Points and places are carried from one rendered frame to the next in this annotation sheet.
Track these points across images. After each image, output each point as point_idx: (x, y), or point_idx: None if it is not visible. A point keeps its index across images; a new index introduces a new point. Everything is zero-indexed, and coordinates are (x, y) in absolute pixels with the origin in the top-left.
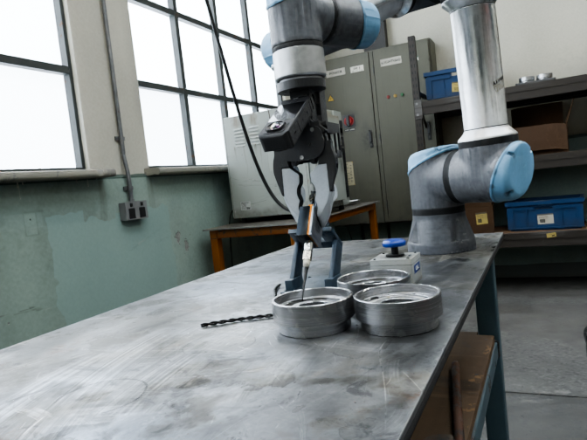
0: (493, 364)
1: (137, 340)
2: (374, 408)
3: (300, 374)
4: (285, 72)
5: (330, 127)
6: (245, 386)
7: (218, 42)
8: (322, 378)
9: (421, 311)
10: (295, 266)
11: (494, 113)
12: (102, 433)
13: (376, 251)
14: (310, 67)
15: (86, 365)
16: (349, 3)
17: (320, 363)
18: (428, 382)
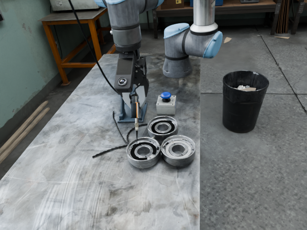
0: None
1: (67, 171)
2: (186, 225)
3: (151, 201)
4: (121, 43)
5: (143, 64)
6: (133, 212)
7: (73, 9)
8: (161, 204)
9: (189, 159)
10: (122, 107)
11: (209, 19)
12: None
13: (148, 70)
14: (134, 40)
15: (54, 197)
16: None
17: (156, 191)
18: (199, 204)
